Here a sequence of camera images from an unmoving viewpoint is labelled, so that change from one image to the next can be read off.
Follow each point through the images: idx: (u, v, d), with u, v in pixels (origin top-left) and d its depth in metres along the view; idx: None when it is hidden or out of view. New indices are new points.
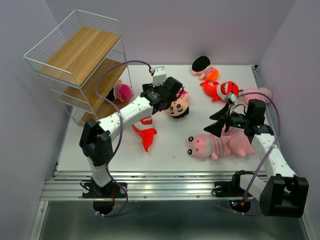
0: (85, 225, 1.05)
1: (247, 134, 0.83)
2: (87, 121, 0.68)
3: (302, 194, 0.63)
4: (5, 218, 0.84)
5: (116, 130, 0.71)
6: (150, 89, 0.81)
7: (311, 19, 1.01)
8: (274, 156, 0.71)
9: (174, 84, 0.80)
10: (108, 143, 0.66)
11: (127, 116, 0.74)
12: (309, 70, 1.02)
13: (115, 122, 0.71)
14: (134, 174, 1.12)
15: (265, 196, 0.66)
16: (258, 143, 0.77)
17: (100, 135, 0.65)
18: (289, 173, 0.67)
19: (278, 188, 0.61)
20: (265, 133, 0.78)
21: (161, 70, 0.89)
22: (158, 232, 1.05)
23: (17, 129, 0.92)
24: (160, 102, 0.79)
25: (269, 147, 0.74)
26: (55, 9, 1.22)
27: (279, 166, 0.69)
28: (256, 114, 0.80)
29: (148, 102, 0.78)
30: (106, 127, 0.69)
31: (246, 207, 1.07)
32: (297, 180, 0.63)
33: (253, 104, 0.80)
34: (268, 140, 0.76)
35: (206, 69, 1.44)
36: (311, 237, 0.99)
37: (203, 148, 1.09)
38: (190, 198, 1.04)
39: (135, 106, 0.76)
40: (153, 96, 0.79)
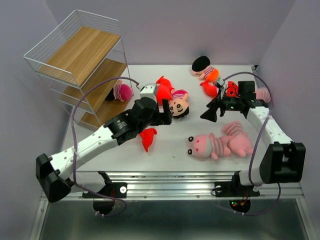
0: (86, 225, 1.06)
1: (243, 111, 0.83)
2: (39, 157, 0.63)
3: (300, 159, 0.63)
4: (5, 217, 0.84)
5: (68, 168, 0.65)
6: (118, 117, 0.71)
7: (311, 19, 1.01)
8: (271, 126, 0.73)
9: (143, 110, 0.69)
10: (57, 185, 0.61)
11: (83, 152, 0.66)
12: (309, 70, 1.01)
13: (68, 159, 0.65)
14: (134, 175, 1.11)
15: (265, 166, 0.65)
16: (253, 116, 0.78)
17: (48, 177, 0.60)
18: (286, 140, 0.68)
19: (278, 155, 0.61)
20: (259, 106, 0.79)
21: (150, 88, 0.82)
22: (158, 233, 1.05)
23: (17, 129, 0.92)
24: (127, 133, 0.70)
25: (265, 118, 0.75)
26: (55, 9, 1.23)
27: (276, 135, 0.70)
28: (247, 91, 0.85)
29: (111, 133, 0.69)
30: (57, 166, 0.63)
31: (246, 207, 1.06)
32: (294, 146, 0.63)
33: (243, 82, 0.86)
34: (263, 112, 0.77)
35: (206, 69, 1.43)
36: (311, 237, 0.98)
37: (203, 148, 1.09)
38: (190, 198, 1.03)
39: (94, 140, 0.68)
40: (118, 126, 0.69)
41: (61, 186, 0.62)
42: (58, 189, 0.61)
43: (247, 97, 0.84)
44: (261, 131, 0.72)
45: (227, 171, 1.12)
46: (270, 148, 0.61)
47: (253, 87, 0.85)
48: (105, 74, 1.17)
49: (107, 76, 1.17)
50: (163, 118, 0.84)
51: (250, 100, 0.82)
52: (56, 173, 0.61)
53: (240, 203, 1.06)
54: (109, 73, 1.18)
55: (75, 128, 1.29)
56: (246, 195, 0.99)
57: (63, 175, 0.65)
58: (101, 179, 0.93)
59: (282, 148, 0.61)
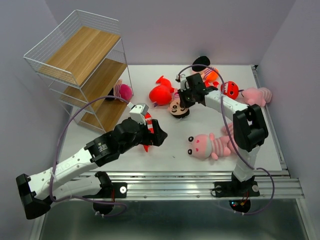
0: (86, 225, 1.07)
1: (201, 102, 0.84)
2: (18, 177, 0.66)
3: (261, 116, 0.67)
4: (5, 218, 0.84)
5: (45, 190, 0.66)
6: (99, 139, 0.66)
7: (311, 19, 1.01)
8: (227, 101, 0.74)
9: (123, 134, 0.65)
10: (34, 205, 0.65)
11: (61, 175, 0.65)
12: (309, 70, 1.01)
13: (45, 181, 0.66)
14: (134, 174, 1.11)
15: (238, 135, 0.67)
16: (210, 100, 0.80)
17: (23, 198, 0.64)
18: (244, 107, 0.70)
19: (242, 121, 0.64)
20: (212, 91, 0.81)
21: (138, 108, 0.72)
22: (158, 232, 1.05)
23: (17, 129, 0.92)
24: (109, 156, 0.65)
25: (220, 98, 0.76)
26: (55, 9, 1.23)
27: (234, 106, 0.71)
28: (197, 83, 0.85)
29: (91, 156, 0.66)
30: (33, 187, 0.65)
31: (246, 207, 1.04)
32: (251, 108, 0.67)
33: (189, 77, 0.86)
34: (217, 94, 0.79)
35: (206, 69, 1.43)
36: (311, 237, 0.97)
37: (203, 148, 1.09)
38: (190, 198, 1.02)
39: (73, 162, 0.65)
40: (99, 149, 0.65)
41: (37, 205, 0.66)
42: (34, 207, 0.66)
43: (199, 88, 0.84)
44: (222, 109, 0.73)
45: (227, 171, 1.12)
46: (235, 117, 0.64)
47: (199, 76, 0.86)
48: (105, 74, 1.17)
49: (107, 76, 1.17)
50: (152, 139, 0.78)
51: (202, 90, 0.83)
52: (32, 195, 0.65)
53: (240, 203, 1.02)
54: (109, 73, 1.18)
55: (75, 128, 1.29)
56: (246, 194, 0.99)
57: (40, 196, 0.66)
58: (95, 182, 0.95)
59: (244, 113, 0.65)
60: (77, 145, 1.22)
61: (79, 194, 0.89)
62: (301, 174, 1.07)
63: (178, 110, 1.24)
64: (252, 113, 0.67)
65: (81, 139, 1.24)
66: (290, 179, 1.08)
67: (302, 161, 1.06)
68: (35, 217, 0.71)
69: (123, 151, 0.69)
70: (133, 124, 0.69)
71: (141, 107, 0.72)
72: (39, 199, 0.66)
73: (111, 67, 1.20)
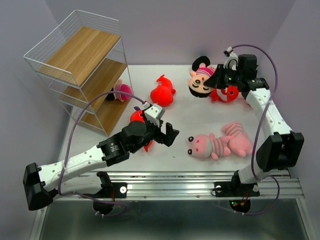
0: (85, 225, 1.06)
1: (242, 92, 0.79)
2: (29, 166, 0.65)
3: (298, 149, 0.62)
4: (5, 218, 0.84)
5: (54, 182, 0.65)
6: (113, 139, 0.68)
7: (311, 20, 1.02)
8: (271, 113, 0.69)
9: (130, 136, 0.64)
10: (39, 197, 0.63)
11: (72, 169, 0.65)
12: (309, 70, 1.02)
13: (56, 173, 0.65)
14: (134, 175, 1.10)
15: (263, 154, 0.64)
16: (254, 99, 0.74)
17: (32, 187, 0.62)
18: (286, 130, 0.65)
19: (276, 147, 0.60)
20: (260, 88, 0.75)
21: (155, 111, 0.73)
22: (158, 233, 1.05)
23: (17, 128, 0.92)
24: (119, 157, 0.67)
25: (265, 104, 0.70)
26: (55, 9, 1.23)
27: (276, 124, 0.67)
28: (248, 68, 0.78)
29: (102, 155, 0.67)
30: (43, 177, 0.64)
31: (246, 207, 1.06)
32: (293, 136, 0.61)
33: (243, 57, 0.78)
34: (264, 96, 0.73)
35: (206, 69, 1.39)
36: (310, 236, 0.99)
37: (203, 148, 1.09)
38: (190, 198, 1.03)
39: (85, 158, 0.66)
40: (111, 149, 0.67)
41: (41, 198, 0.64)
42: (38, 200, 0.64)
43: (247, 75, 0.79)
44: (261, 120, 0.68)
45: (227, 171, 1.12)
46: (269, 140, 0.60)
47: (254, 63, 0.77)
48: (105, 74, 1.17)
49: (107, 76, 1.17)
50: (163, 139, 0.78)
51: (250, 80, 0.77)
52: (41, 184, 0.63)
53: (240, 203, 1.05)
54: (109, 73, 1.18)
55: (74, 128, 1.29)
56: (246, 194, 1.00)
57: (47, 187, 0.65)
58: (96, 182, 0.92)
59: (281, 139, 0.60)
60: (77, 145, 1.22)
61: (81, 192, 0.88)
62: (301, 174, 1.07)
63: (200, 88, 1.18)
64: (290, 140, 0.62)
65: (81, 139, 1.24)
66: (290, 179, 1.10)
67: (302, 162, 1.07)
68: (36, 209, 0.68)
69: (133, 149, 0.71)
70: (142, 126, 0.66)
71: (157, 111, 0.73)
72: (45, 191, 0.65)
73: (112, 67, 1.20)
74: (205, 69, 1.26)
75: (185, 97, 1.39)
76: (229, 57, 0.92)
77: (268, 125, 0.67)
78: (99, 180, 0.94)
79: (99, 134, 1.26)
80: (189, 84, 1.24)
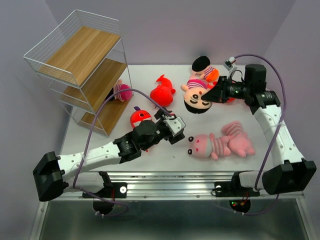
0: (85, 225, 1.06)
1: (250, 105, 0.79)
2: (47, 154, 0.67)
3: (308, 177, 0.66)
4: (5, 218, 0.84)
5: (72, 172, 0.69)
6: (127, 137, 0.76)
7: (311, 20, 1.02)
8: (282, 136, 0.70)
9: (141, 136, 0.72)
10: (58, 184, 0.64)
11: (90, 161, 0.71)
12: (309, 71, 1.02)
13: (75, 163, 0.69)
14: (134, 174, 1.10)
15: (272, 179, 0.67)
16: (263, 118, 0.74)
17: (51, 175, 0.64)
18: (296, 158, 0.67)
19: (287, 175, 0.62)
20: (270, 106, 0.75)
21: (177, 126, 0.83)
22: (158, 233, 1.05)
23: (17, 128, 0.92)
24: (131, 154, 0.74)
25: (276, 126, 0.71)
26: (55, 9, 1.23)
27: (287, 149, 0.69)
28: (257, 81, 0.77)
29: (118, 151, 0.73)
30: (62, 166, 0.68)
31: (246, 207, 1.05)
32: (305, 165, 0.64)
33: (252, 68, 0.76)
34: (274, 115, 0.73)
35: (206, 69, 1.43)
36: (311, 237, 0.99)
37: (203, 147, 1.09)
38: (190, 198, 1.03)
39: (102, 152, 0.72)
40: (125, 146, 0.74)
41: (60, 186, 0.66)
42: (56, 188, 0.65)
43: (256, 88, 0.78)
44: (272, 143, 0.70)
45: (227, 171, 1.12)
46: (280, 169, 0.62)
47: (264, 75, 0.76)
48: (105, 74, 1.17)
49: (106, 77, 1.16)
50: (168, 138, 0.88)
51: (259, 94, 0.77)
52: (61, 173, 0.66)
53: (240, 203, 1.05)
54: (109, 73, 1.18)
55: (74, 128, 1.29)
56: (246, 195, 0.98)
57: (65, 176, 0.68)
58: (100, 180, 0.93)
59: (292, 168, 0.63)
60: (77, 146, 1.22)
61: (84, 188, 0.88)
62: None
63: (199, 102, 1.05)
64: (300, 167, 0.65)
65: (81, 140, 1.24)
66: None
67: None
68: (44, 200, 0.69)
69: (144, 148, 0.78)
70: (152, 126, 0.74)
71: (179, 127, 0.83)
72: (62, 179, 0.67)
73: (111, 67, 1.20)
74: (196, 80, 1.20)
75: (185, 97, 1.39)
76: (231, 68, 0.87)
77: (278, 150, 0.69)
78: (101, 179, 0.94)
79: (99, 134, 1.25)
80: (184, 99, 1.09)
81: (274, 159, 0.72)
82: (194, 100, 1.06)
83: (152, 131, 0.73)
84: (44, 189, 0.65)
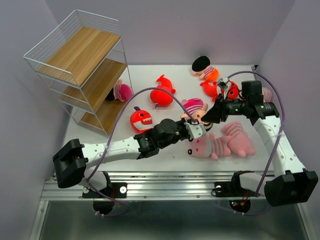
0: (85, 225, 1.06)
1: (250, 117, 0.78)
2: (73, 139, 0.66)
3: (311, 188, 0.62)
4: (4, 218, 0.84)
5: (94, 161, 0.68)
6: (146, 134, 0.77)
7: (312, 20, 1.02)
8: (282, 147, 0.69)
9: (161, 134, 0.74)
10: (80, 171, 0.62)
11: (112, 152, 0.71)
12: (310, 71, 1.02)
13: (98, 153, 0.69)
14: (133, 174, 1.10)
15: (273, 190, 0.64)
16: (263, 128, 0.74)
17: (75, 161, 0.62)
18: (298, 168, 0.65)
19: (289, 186, 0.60)
20: (270, 117, 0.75)
21: (197, 131, 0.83)
22: (157, 233, 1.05)
23: (17, 128, 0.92)
24: (150, 151, 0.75)
25: (276, 136, 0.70)
26: (55, 9, 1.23)
27: (288, 160, 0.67)
28: (253, 93, 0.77)
29: (138, 146, 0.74)
30: (86, 154, 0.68)
31: (246, 207, 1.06)
32: (306, 174, 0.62)
33: (248, 83, 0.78)
34: (274, 126, 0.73)
35: (206, 69, 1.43)
36: (311, 237, 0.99)
37: (203, 148, 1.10)
38: (190, 198, 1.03)
39: (123, 145, 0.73)
40: (145, 143, 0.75)
41: (81, 173, 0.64)
42: (76, 175, 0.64)
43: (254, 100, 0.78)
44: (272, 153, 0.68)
45: (227, 171, 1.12)
46: (281, 180, 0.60)
47: (260, 87, 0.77)
48: (105, 75, 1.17)
49: (106, 77, 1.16)
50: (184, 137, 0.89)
51: (258, 105, 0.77)
52: (85, 160, 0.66)
53: (240, 203, 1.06)
54: (109, 73, 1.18)
55: (75, 128, 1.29)
56: (246, 195, 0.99)
57: (87, 165, 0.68)
58: (104, 179, 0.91)
59: (294, 179, 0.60)
60: None
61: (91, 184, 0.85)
62: None
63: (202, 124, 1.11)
64: (302, 178, 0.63)
65: (81, 140, 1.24)
66: None
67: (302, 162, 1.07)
68: (63, 187, 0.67)
69: (160, 146, 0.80)
70: (172, 125, 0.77)
71: (199, 133, 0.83)
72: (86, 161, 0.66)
73: (112, 67, 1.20)
74: (190, 103, 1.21)
75: (186, 97, 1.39)
76: (225, 87, 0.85)
77: (279, 161, 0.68)
78: (104, 178, 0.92)
79: (99, 135, 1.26)
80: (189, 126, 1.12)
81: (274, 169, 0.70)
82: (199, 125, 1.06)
83: (172, 130, 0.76)
84: (65, 175, 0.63)
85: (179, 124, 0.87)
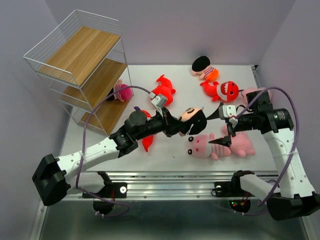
0: (84, 225, 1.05)
1: (261, 127, 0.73)
2: (45, 156, 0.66)
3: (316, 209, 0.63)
4: (5, 218, 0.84)
5: (73, 170, 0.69)
6: (121, 131, 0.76)
7: (312, 21, 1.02)
8: (293, 167, 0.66)
9: (133, 127, 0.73)
10: (62, 184, 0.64)
11: (90, 157, 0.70)
12: (310, 71, 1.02)
13: (75, 162, 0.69)
14: (133, 175, 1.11)
15: (277, 208, 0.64)
16: (274, 142, 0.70)
17: (54, 177, 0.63)
18: (307, 192, 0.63)
19: (296, 210, 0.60)
20: (283, 129, 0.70)
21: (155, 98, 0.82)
22: (157, 232, 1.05)
23: (17, 129, 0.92)
24: (129, 147, 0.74)
25: (289, 155, 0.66)
26: (55, 9, 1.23)
27: (297, 182, 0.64)
28: (261, 102, 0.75)
29: (115, 145, 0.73)
30: (63, 166, 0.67)
31: (246, 207, 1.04)
32: (315, 199, 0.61)
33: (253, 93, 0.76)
34: (287, 140, 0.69)
35: (206, 69, 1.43)
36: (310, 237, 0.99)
37: (202, 148, 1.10)
38: (190, 198, 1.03)
39: (100, 148, 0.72)
40: (122, 140, 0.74)
41: (64, 187, 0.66)
42: (60, 188, 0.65)
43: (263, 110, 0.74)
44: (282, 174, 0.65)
45: (227, 171, 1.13)
46: (288, 203, 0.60)
47: (266, 96, 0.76)
48: (105, 75, 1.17)
49: (107, 77, 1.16)
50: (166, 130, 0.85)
51: (271, 114, 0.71)
52: (63, 173, 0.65)
53: (240, 203, 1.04)
54: (109, 73, 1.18)
55: (75, 128, 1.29)
56: (246, 195, 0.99)
57: (67, 176, 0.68)
58: (99, 179, 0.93)
59: (301, 202, 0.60)
60: (76, 146, 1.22)
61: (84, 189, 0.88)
62: None
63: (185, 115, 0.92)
64: (309, 202, 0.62)
65: (81, 139, 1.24)
66: None
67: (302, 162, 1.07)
68: (51, 202, 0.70)
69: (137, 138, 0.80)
70: (142, 115, 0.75)
71: (157, 98, 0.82)
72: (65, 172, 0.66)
73: (112, 67, 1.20)
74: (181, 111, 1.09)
75: (186, 97, 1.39)
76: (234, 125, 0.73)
77: (288, 182, 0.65)
78: (101, 178, 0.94)
79: (99, 134, 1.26)
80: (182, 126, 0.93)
81: (281, 188, 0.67)
82: (186, 133, 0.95)
83: (143, 121, 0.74)
84: (47, 192, 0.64)
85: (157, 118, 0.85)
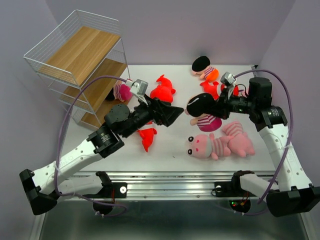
0: (84, 225, 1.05)
1: (256, 123, 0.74)
2: (22, 172, 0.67)
3: (313, 203, 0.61)
4: (5, 218, 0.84)
5: (50, 184, 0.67)
6: (102, 129, 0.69)
7: (311, 21, 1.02)
8: (289, 161, 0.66)
9: (115, 124, 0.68)
10: (40, 200, 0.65)
11: (65, 168, 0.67)
12: (310, 72, 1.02)
13: (50, 175, 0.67)
14: (134, 175, 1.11)
15: (275, 203, 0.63)
16: (269, 137, 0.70)
17: (29, 194, 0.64)
18: (304, 184, 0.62)
19: (293, 202, 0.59)
20: (278, 125, 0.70)
21: (134, 87, 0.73)
22: (157, 232, 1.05)
23: (17, 128, 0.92)
24: (112, 146, 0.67)
25: (284, 149, 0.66)
26: (55, 9, 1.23)
27: (294, 174, 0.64)
28: (262, 95, 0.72)
29: (93, 148, 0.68)
30: (37, 182, 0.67)
31: (246, 206, 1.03)
32: (312, 191, 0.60)
33: (257, 83, 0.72)
34: (282, 135, 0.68)
35: (206, 69, 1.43)
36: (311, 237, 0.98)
37: (203, 148, 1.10)
38: (190, 197, 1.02)
39: (77, 154, 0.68)
40: (102, 139, 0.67)
41: (44, 200, 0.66)
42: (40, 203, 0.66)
43: (261, 102, 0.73)
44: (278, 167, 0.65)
45: (226, 171, 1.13)
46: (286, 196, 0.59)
47: (269, 90, 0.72)
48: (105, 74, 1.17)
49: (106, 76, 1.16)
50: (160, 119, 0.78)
51: (265, 111, 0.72)
52: (37, 189, 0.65)
53: (240, 203, 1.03)
54: (109, 73, 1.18)
55: (75, 127, 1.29)
56: (246, 195, 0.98)
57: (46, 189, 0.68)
58: (97, 181, 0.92)
59: (299, 194, 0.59)
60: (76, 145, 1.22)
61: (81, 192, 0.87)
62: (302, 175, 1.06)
63: None
64: (308, 194, 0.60)
65: (81, 139, 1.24)
66: None
67: (302, 162, 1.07)
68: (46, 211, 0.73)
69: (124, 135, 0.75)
70: (124, 109, 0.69)
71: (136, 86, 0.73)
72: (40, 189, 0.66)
73: (112, 67, 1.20)
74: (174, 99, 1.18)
75: (186, 96, 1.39)
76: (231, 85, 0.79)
77: (285, 175, 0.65)
78: (99, 179, 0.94)
79: None
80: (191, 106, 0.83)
81: (279, 182, 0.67)
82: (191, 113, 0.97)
83: (125, 116, 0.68)
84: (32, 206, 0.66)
85: (141, 109, 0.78)
